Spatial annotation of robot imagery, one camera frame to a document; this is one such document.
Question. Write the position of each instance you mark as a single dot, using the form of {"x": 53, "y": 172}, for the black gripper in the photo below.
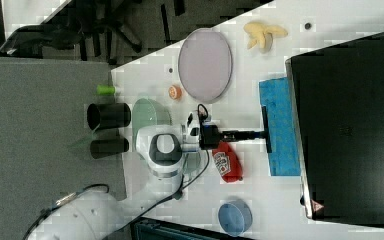
{"x": 210, "y": 136}

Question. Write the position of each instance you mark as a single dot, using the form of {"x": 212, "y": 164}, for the black toaster oven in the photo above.
{"x": 325, "y": 120}

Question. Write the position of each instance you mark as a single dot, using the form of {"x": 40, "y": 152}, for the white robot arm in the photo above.
{"x": 94, "y": 215}

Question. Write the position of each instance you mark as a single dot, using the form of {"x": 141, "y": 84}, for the red ketchup bottle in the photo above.
{"x": 227, "y": 163}

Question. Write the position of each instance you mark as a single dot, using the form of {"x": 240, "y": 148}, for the blue round bowl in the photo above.
{"x": 235, "y": 217}

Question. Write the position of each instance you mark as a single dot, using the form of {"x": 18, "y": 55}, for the lilac round plate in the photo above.
{"x": 205, "y": 65}

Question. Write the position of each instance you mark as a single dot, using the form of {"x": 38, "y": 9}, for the orange slice toy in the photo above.
{"x": 175, "y": 92}

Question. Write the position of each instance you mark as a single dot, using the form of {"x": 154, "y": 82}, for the yellow banana toy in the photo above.
{"x": 262, "y": 35}

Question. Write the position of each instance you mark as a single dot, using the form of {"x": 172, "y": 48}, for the green perforated colander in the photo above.
{"x": 148, "y": 112}

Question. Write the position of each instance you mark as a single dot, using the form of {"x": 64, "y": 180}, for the small black cylinder cup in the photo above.
{"x": 108, "y": 147}

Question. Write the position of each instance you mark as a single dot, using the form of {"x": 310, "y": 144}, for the large black cylinder cup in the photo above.
{"x": 108, "y": 116}

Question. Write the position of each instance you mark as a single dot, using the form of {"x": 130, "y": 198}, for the black office chair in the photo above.
{"x": 61, "y": 24}

